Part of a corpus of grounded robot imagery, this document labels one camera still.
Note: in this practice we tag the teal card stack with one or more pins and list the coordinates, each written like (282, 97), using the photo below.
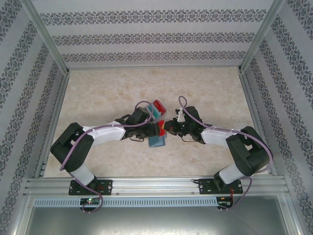
(152, 110)

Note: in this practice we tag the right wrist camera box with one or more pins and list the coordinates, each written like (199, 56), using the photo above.
(180, 115)

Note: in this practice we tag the aluminium side rail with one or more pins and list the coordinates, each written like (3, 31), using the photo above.
(60, 98)
(250, 98)

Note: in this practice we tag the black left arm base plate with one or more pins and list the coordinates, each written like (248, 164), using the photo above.
(107, 187)

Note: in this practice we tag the aluminium mounting rail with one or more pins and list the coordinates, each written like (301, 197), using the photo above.
(151, 183)

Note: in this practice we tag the aluminium frame post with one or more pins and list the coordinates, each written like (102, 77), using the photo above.
(259, 36)
(47, 36)

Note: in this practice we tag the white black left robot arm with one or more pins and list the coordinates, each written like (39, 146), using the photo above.
(73, 147)

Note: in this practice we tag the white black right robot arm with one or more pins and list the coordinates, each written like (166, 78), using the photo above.
(247, 151)

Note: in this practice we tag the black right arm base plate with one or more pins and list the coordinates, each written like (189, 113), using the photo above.
(205, 186)

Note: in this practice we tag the blue card holder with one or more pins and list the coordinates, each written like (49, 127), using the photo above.
(157, 143)

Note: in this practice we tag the small circuit board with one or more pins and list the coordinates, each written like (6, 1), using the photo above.
(90, 201)
(225, 200)

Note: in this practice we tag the red credit card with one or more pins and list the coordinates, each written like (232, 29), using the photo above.
(162, 128)

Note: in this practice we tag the clear acrylic card box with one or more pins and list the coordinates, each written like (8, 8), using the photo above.
(159, 110)

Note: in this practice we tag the red card stack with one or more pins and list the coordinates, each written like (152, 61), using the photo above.
(160, 105)

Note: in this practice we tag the steel sheet panel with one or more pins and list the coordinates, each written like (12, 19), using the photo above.
(156, 220)

